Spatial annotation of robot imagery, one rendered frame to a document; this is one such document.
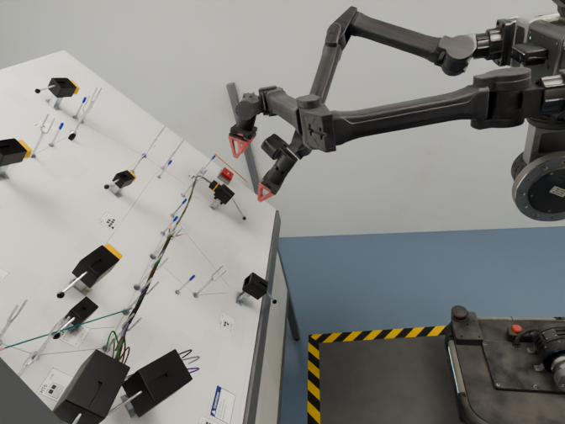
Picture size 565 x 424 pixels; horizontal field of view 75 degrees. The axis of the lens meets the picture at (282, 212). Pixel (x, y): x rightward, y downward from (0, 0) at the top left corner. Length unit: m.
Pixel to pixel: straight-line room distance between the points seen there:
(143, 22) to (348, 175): 1.61
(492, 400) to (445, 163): 1.44
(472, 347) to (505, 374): 0.16
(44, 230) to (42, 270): 0.11
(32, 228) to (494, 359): 1.70
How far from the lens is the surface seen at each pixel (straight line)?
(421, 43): 1.31
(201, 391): 0.97
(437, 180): 2.66
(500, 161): 2.69
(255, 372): 1.08
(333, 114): 0.75
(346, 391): 2.01
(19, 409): 0.40
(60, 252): 0.98
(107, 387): 0.71
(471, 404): 1.74
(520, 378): 1.83
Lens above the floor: 1.73
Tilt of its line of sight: 32 degrees down
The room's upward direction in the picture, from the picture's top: 13 degrees counter-clockwise
